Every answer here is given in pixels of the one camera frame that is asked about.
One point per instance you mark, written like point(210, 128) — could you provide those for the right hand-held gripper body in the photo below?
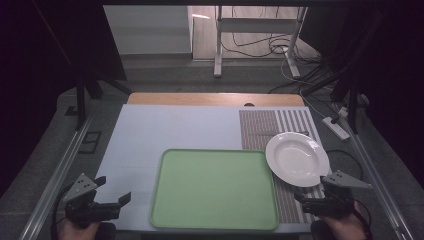
point(333, 204)

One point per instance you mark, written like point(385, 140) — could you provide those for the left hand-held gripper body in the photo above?
point(87, 210)

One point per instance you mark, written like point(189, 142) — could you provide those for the white plate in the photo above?
point(296, 159)

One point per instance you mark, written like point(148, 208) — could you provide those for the person's right hand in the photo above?
point(343, 226)

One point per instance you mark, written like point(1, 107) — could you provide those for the person's left hand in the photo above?
point(75, 231)

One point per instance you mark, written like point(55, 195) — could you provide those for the black floor plate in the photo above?
point(90, 141)

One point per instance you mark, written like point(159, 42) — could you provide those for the white power strip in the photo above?
point(335, 127)

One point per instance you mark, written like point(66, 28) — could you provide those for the striped grey placemat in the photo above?
point(263, 130)

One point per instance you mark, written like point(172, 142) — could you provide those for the pale blue table mat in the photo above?
point(166, 130)

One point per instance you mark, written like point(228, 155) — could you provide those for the green tray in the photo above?
point(215, 190)

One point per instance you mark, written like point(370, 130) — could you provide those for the black stand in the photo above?
point(350, 96)
point(80, 96)

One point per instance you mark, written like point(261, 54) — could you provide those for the wooden table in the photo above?
point(200, 99)

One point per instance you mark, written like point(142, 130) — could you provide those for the white cabinet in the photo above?
point(146, 30)

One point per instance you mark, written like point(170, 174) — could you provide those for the aluminium rail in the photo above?
point(376, 180)
point(55, 181)

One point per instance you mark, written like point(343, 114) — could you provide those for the white metal desk frame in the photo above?
point(220, 40)

